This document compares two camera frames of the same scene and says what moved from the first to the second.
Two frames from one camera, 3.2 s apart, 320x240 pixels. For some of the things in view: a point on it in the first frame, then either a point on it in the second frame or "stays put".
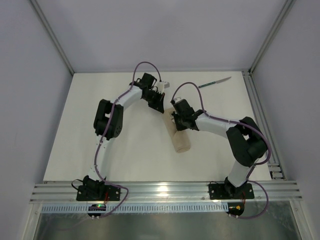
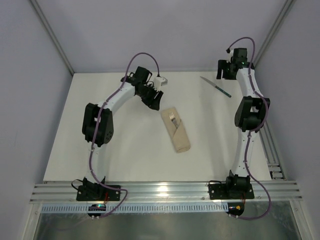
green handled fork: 172,117 stays put
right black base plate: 219,191 stays put
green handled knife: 213,82 -> 218,88
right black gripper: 178,122 -> 223,66
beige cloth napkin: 181,138 stays put
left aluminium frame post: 52,33 stays put
